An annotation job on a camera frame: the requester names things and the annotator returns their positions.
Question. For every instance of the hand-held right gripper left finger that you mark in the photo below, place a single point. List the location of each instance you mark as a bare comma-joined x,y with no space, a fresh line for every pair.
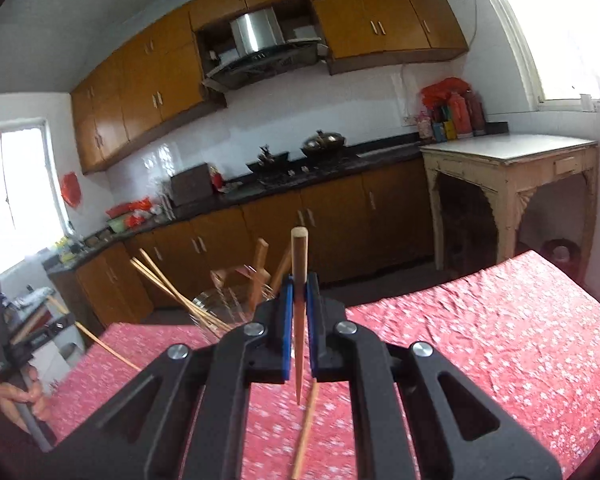
287,335

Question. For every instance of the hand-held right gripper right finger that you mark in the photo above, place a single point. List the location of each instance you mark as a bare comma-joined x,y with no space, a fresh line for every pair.
312,335

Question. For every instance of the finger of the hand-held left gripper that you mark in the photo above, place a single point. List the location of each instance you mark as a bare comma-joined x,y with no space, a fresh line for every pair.
45,332

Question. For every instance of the person's left hand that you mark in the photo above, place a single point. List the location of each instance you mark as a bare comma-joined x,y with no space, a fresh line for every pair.
15,395

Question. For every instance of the yellow detergent bottle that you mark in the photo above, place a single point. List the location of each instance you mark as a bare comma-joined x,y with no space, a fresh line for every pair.
66,250

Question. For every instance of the wooden base cabinets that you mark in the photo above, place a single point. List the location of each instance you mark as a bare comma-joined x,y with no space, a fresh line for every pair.
330,230

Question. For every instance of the green basin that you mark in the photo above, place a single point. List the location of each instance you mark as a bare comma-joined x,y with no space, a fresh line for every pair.
117,224

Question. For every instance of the red basin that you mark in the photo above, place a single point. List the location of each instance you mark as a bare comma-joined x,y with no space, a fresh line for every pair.
130,208

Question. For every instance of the black kitchen countertop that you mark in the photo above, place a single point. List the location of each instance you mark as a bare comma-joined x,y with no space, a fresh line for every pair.
215,202

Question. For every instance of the gas stove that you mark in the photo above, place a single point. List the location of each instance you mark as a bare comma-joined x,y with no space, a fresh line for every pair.
305,170

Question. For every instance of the red floral tablecloth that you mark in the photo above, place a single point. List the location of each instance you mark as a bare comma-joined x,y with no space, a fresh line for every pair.
480,340

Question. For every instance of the small red bottle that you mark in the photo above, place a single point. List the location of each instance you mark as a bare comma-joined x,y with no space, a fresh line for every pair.
216,181

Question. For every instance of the black wok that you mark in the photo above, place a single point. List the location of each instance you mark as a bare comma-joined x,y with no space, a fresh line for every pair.
270,162

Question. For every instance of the dark cutting board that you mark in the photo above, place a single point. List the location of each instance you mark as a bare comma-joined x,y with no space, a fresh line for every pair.
192,185

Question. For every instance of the pot with lid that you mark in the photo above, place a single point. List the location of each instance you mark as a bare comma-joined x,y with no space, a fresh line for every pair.
322,144

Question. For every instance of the small seasoning bottle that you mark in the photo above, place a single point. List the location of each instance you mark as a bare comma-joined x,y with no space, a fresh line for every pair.
424,127

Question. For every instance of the colourful seasoning boxes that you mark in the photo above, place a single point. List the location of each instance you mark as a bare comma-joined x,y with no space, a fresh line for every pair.
444,131

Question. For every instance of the red sauce bottle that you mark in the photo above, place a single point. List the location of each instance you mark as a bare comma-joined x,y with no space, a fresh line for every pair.
459,117

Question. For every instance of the round plastic bin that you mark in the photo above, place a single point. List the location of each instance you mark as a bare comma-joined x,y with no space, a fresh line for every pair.
561,251

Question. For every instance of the cream side table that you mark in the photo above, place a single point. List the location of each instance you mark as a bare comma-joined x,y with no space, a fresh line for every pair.
510,150

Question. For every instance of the dark sauce bottle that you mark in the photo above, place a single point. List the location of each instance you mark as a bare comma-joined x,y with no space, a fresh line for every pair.
476,112

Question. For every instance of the steel range hood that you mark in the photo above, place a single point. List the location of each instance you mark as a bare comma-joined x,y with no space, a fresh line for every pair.
255,40

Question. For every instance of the white cup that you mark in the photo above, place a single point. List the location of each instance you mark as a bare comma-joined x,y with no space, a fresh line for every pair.
585,102

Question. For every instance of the large bright window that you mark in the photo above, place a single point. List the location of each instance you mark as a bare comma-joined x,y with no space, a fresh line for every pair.
570,25

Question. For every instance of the red bag on wall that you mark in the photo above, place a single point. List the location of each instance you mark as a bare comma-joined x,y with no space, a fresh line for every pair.
71,189

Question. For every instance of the wooden wall cabinets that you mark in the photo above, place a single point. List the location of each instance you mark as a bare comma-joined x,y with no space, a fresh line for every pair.
145,85

